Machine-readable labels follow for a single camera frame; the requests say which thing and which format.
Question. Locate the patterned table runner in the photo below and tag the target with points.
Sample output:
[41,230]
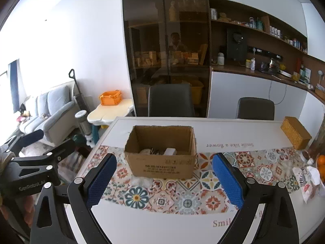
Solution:
[203,193]

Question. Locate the cream flower-shaped side table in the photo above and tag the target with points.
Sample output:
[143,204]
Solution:
[105,115]

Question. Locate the person's left hand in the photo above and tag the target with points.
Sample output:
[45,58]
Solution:
[29,210]

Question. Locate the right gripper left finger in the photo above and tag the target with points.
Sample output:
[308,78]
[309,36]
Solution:
[51,224]

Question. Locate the orange plastic crate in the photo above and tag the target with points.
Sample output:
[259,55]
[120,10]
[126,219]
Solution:
[109,98]

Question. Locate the dark glass cabinet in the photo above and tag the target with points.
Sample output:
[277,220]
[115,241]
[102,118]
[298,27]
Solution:
[168,41]

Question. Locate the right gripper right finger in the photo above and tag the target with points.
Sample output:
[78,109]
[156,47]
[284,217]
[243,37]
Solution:
[278,222]

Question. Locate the grey sofa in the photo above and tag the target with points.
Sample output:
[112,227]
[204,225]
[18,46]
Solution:
[53,112]

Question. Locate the upright vacuum cleaner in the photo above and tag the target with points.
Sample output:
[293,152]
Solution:
[77,93]

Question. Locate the orange fruit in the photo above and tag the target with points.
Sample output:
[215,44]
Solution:
[321,166]

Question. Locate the brown cardboard box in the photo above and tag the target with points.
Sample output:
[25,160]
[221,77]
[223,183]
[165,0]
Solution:
[158,138]

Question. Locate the white square charger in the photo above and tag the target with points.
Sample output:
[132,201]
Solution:
[170,151]

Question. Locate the white printed snack bag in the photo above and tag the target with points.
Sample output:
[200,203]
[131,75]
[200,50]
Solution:
[308,179]

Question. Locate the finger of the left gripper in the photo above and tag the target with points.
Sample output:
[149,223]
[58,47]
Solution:
[17,142]
[60,152]

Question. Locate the dark green chair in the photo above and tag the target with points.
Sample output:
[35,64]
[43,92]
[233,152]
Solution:
[170,100]
[250,108]

